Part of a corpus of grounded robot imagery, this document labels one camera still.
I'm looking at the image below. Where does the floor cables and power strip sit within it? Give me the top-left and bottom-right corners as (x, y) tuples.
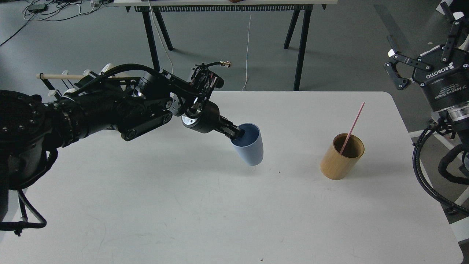
(0, 0), (114, 46)

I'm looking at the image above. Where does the white cup on rack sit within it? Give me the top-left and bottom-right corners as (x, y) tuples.
(83, 63), (130, 77)

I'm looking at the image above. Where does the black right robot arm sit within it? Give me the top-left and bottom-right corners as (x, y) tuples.
(384, 1), (469, 215)

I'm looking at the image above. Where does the bamboo wooden cup holder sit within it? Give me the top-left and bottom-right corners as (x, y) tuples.
(320, 133), (365, 180)

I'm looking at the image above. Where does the black wire cup rack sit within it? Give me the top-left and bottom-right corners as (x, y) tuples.
(41, 70), (83, 100)

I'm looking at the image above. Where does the pink chopstick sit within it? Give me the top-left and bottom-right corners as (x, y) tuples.
(339, 102), (365, 154)

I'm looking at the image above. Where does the black trestle background table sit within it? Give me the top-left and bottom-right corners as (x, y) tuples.
(113, 0), (338, 92)

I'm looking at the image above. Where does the white hanging cable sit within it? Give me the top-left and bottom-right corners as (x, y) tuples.
(241, 11), (252, 92)

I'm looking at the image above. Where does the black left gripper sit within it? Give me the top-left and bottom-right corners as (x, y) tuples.
(181, 101), (245, 140)

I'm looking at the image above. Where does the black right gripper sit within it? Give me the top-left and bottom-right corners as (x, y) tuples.
(384, 2), (469, 112)

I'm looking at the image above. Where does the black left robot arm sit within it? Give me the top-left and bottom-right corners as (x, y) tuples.
(0, 62), (247, 236)

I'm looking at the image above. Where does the blue plastic cup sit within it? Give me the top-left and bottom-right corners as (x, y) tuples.
(231, 123), (264, 166)

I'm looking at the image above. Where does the wooden rack dowel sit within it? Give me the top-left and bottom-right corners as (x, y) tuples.
(36, 73), (92, 80)

